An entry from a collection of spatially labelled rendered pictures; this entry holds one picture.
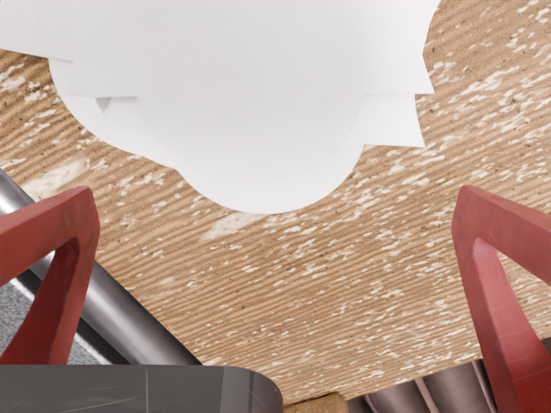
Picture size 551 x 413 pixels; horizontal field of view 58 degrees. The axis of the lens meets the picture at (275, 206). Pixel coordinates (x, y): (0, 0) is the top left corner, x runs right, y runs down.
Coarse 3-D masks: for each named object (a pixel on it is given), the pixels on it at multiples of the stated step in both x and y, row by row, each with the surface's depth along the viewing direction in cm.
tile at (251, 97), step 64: (128, 0) 15; (192, 0) 15; (256, 0) 15; (320, 0) 15; (384, 0) 15; (128, 64) 16; (192, 64) 16; (256, 64) 16; (320, 64) 16; (384, 64) 16; (192, 128) 18; (256, 128) 18; (320, 128) 18
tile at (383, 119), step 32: (384, 96) 18; (128, 128) 19; (352, 128) 19; (384, 128) 19; (416, 128) 19; (352, 160) 20; (224, 192) 21; (256, 192) 21; (288, 192) 21; (320, 192) 21
